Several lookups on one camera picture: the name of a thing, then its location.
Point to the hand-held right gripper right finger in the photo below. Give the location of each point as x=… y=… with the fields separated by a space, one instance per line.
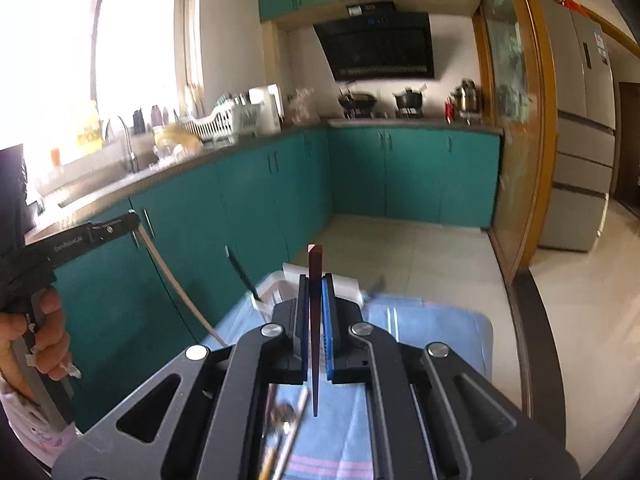
x=328 y=332

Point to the purple bottle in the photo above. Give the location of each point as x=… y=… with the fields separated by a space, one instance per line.
x=159 y=116

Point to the blue striped tablecloth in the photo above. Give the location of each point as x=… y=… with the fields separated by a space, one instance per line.
x=440 y=340

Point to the red item on refrigerator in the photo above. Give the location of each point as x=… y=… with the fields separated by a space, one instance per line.
x=570 y=3

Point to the black range hood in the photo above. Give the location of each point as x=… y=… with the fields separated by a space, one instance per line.
x=380 y=45

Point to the person's left forearm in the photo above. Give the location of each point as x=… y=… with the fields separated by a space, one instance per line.
x=30 y=435

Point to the white plastic utensil holder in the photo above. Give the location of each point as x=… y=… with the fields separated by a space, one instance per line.
x=346 y=290

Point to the kitchen window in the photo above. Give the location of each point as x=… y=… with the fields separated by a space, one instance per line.
x=125 y=50

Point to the stainless steel pot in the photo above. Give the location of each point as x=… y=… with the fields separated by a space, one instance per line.
x=467 y=97

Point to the metal spoon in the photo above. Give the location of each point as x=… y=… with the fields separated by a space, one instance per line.
x=282 y=414

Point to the clear plastic bag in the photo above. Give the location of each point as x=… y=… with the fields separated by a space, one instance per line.
x=302 y=107

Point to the white chopstick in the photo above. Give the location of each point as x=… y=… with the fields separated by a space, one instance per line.
x=170 y=280
x=295 y=427

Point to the silver refrigerator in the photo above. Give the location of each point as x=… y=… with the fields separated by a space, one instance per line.
x=580 y=135

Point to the red thermos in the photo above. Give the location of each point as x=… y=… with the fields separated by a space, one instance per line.
x=449 y=112

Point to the black cooking pot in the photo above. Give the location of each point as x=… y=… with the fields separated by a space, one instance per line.
x=409 y=99

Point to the black wok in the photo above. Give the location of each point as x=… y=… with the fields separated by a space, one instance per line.
x=357 y=100

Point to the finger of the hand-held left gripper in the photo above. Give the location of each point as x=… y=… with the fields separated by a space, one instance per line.
x=100 y=232

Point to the gas stove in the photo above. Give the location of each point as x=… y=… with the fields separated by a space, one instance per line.
x=385 y=114

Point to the person's left hand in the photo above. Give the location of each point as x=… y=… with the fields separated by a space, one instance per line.
x=54 y=340

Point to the yellow bowl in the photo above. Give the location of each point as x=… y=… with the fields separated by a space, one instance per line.
x=175 y=137

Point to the white countertop appliance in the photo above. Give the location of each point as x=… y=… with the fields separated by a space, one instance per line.
x=265 y=110

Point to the white dish rack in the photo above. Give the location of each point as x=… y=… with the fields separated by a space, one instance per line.
x=225 y=120

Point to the wooden framed glass door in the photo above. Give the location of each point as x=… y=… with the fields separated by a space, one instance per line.
x=510 y=85

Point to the yellow label bottle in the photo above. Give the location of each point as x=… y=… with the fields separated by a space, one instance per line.
x=90 y=132

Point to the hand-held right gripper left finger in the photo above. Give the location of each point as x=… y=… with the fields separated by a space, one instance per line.
x=301 y=332

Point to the metal faucet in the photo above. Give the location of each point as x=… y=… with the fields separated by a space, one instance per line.
x=131 y=155

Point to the orange bottle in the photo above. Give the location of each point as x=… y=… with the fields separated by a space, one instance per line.
x=56 y=156

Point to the dark chopstick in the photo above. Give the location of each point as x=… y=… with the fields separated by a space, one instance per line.
x=242 y=272
x=314 y=270

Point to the teal base cabinets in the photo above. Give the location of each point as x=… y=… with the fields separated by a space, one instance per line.
x=250 y=195

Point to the dark bottle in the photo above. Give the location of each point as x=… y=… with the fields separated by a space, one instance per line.
x=138 y=122

